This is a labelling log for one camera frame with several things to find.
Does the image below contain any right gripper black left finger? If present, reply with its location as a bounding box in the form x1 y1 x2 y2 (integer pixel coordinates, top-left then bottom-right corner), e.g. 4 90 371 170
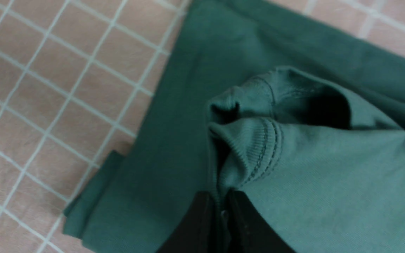
157 191 216 253

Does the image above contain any green long-sleeved shirt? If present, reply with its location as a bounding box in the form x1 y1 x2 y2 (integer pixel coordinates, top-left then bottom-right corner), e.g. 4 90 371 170
63 0 405 253

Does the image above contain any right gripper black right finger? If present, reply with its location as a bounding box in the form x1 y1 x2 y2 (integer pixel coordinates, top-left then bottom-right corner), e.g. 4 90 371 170
225 190 295 253

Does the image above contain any pink checkered tablecloth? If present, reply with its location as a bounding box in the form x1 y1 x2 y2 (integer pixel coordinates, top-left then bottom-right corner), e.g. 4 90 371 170
0 0 405 253

